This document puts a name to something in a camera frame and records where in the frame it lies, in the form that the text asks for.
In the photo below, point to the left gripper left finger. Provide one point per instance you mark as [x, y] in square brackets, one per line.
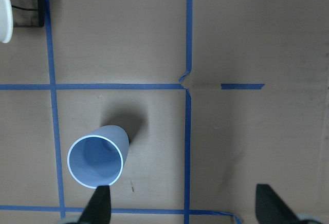
[98, 209]

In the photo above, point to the black wire cup rack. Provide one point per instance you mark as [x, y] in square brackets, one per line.
[28, 13]

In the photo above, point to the white mug far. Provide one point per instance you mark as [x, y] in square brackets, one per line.
[6, 21]

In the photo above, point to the blue plastic cup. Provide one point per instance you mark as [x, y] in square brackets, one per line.
[98, 158]

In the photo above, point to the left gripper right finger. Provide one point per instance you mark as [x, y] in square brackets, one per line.
[270, 208]

